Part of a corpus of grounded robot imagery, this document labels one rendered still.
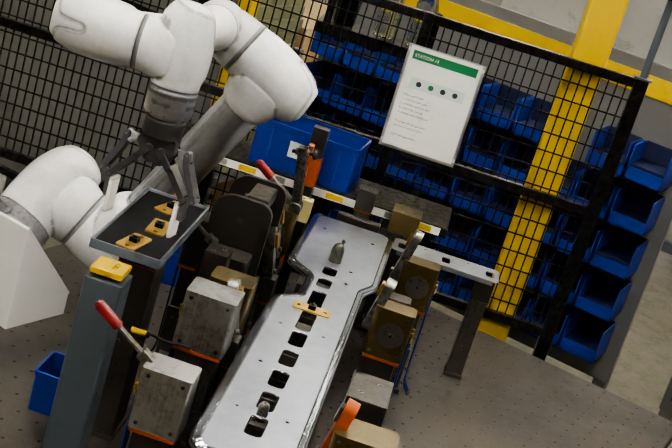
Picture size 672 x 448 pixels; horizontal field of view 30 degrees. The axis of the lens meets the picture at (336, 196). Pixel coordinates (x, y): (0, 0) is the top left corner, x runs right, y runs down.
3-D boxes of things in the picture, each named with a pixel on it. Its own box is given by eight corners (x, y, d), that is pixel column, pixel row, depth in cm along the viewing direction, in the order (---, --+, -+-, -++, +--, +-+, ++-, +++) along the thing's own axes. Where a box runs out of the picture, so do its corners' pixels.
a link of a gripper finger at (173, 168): (163, 147, 231) (170, 144, 231) (188, 203, 232) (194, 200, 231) (154, 151, 228) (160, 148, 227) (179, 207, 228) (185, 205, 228)
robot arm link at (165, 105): (185, 97, 221) (177, 129, 222) (206, 91, 229) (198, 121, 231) (140, 80, 223) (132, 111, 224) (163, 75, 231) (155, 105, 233)
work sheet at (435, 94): (452, 167, 362) (486, 66, 353) (378, 143, 364) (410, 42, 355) (453, 166, 364) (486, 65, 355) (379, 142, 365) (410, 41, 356)
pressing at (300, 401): (307, 491, 203) (310, 483, 203) (176, 446, 205) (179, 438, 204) (394, 241, 335) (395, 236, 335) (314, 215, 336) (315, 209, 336)
